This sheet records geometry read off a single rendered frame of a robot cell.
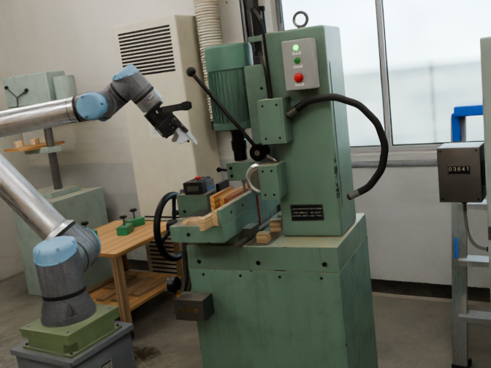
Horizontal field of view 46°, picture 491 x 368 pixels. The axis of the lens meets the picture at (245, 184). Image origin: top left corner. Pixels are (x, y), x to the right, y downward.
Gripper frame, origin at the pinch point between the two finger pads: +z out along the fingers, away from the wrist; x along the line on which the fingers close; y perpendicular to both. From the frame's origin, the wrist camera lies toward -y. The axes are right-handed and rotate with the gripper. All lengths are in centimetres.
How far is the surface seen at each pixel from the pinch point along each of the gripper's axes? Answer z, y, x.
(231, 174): 18.7, -2.4, 0.4
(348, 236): 56, -14, 32
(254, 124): 8.0, -19.1, 11.9
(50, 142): -28, 50, -227
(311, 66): 1, -40, 37
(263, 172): 18.8, -7.4, 26.2
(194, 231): 19.2, 23.1, 18.9
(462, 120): 72, -91, 2
